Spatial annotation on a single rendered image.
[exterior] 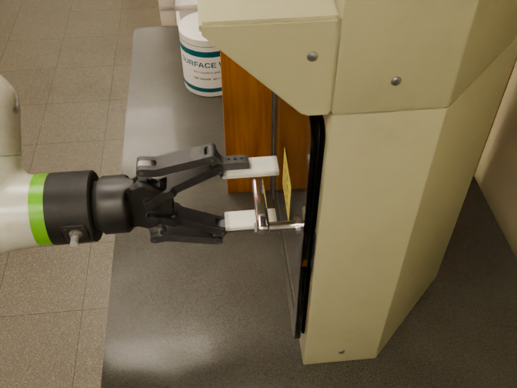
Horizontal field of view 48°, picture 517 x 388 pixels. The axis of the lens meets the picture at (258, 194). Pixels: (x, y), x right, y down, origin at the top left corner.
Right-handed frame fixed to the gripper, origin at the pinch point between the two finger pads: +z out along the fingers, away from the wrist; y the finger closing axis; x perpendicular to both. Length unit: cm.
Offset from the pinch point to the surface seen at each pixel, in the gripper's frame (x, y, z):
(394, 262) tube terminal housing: -10.9, -2.6, 15.6
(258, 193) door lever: -0.5, 0.6, 0.0
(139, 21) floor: 263, -119, -44
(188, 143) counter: 42, -26, -11
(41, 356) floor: 50, -120, -67
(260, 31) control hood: -11.0, 29.9, -0.9
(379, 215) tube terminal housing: -10.9, 6.5, 12.4
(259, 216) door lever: -4.5, 0.6, -0.3
